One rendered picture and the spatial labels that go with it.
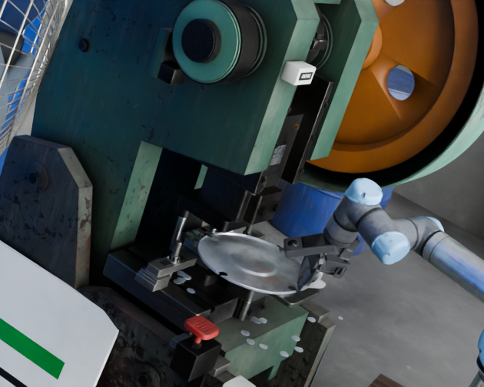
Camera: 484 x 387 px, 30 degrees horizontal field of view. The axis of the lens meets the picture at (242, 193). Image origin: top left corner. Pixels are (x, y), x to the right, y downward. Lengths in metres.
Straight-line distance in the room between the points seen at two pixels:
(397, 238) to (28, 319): 1.00
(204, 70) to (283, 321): 0.77
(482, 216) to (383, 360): 1.96
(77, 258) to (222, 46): 0.72
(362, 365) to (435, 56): 1.64
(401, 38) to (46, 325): 1.18
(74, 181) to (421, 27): 0.97
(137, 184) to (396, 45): 0.77
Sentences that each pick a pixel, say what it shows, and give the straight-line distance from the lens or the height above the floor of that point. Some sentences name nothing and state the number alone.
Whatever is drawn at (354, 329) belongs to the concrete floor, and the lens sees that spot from 3.93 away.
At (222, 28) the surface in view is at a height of 1.37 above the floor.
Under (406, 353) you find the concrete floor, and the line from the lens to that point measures 3.92.
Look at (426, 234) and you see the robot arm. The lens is 2.08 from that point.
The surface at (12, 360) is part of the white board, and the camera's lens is 2.48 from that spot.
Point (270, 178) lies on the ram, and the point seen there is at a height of 1.00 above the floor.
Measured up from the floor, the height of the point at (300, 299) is 0.78.
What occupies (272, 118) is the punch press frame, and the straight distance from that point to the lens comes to 2.03.
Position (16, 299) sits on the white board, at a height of 0.48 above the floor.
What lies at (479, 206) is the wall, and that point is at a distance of 5.56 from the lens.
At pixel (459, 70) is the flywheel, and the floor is 1.38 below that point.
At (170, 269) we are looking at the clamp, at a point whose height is 0.75.
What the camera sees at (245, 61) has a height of 1.32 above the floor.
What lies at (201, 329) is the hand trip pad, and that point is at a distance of 2.00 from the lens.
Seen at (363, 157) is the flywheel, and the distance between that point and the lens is 2.47.
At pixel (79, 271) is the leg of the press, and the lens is 2.34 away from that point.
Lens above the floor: 1.76
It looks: 21 degrees down
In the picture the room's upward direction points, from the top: 19 degrees clockwise
